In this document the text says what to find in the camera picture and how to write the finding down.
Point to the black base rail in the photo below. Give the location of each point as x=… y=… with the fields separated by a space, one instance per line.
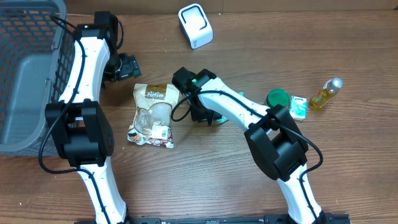
x=327 y=218

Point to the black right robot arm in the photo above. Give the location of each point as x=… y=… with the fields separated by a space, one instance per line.
x=276 y=144

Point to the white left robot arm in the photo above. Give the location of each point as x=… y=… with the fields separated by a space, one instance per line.
x=77 y=125

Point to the yellow dish soap bottle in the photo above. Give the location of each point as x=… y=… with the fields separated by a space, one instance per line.
x=329 y=90

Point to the small teal tissue pack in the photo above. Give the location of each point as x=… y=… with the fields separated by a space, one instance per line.
x=298 y=108

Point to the white barcode scanner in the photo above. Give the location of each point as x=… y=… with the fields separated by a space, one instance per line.
x=195 y=25

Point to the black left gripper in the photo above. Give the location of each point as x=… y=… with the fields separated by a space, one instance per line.
x=129 y=68

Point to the green lid white jar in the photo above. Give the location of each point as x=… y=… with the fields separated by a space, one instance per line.
x=277 y=97

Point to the brown nut snack bag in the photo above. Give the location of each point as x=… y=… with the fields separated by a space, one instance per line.
x=151 y=123

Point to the teal wet wipes pack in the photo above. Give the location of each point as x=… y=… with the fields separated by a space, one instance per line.
x=223 y=119

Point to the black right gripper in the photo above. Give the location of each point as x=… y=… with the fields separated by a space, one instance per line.
x=201 y=117

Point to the grey plastic mesh basket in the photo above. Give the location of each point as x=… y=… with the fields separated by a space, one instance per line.
x=36 y=61

